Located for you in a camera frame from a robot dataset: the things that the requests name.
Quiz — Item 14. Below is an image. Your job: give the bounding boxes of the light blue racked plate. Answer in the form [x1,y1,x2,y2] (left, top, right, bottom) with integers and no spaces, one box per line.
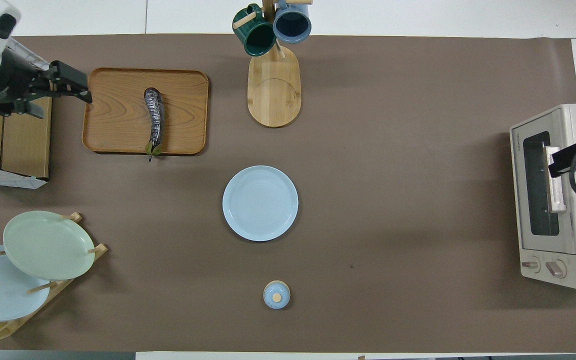
[0,244,51,322]

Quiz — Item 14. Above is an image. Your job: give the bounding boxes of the dark purple eggplant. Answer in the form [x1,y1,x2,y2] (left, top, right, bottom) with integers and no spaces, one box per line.
[143,87,165,162]

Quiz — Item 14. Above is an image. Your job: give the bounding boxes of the dark green ceramic mug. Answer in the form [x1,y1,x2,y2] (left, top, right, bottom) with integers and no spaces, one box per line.
[232,4,277,57]

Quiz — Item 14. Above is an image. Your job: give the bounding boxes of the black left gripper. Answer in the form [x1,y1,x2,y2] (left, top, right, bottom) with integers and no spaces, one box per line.
[0,49,93,119]

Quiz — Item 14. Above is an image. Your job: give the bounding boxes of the wooden plate rack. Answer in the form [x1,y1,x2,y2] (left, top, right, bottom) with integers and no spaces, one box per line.
[0,212,108,343]

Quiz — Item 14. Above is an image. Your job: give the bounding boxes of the brown table mat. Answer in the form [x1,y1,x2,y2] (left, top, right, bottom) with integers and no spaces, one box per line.
[0,34,576,353]

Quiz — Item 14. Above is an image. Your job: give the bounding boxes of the wooden mug tree stand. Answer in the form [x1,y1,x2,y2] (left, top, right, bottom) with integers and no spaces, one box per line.
[233,0,314,129]

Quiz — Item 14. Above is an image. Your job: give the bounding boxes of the light blue serving plate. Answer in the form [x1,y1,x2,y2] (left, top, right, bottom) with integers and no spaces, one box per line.
[222,165,299,242]

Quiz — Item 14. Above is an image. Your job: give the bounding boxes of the blue ceramic mug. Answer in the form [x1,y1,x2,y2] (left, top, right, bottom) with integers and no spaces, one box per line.
[272,0,313,44]

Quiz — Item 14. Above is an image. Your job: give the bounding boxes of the pale green plate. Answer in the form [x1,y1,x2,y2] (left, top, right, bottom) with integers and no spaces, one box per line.
[3,210,96,281]

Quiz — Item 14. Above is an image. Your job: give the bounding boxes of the wooden serving tray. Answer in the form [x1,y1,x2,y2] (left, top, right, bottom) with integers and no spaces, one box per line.
[82,68,209,155]

